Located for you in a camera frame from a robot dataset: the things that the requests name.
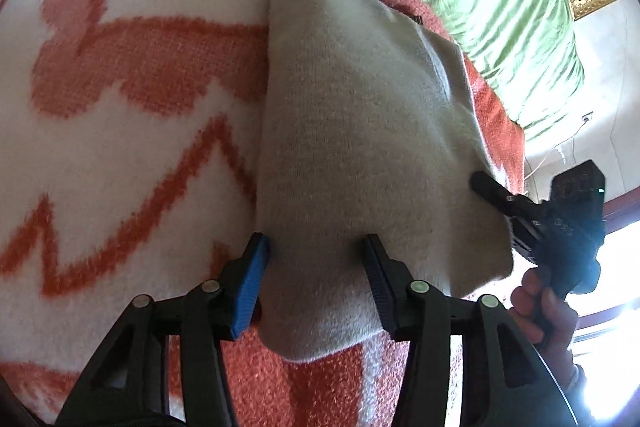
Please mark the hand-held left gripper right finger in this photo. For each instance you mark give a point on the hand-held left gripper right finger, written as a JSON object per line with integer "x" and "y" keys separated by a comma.
{"x": 380, "y": 287}

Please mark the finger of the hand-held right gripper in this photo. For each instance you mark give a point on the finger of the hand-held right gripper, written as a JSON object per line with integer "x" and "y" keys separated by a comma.
{"x": 492, "y": 192}

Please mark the beige knit sweater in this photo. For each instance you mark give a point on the beige knit sweater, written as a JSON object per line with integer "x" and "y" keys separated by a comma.
{"x": 350, "y": 132}

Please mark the person's right hand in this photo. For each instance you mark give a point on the person's right hand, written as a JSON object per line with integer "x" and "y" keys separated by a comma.
{"x": 522, "y": 297}

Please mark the orange and white blanket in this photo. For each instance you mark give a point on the orange and white blanket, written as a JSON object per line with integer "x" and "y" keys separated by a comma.
{"x": 125, "y": 132}

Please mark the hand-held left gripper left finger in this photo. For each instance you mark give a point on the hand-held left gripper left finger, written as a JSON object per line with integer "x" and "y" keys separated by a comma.
{"x": 247, "y": 287}

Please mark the white wall socket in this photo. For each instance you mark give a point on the white wall socket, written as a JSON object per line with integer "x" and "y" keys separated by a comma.
{"x": 587, "y": 117}

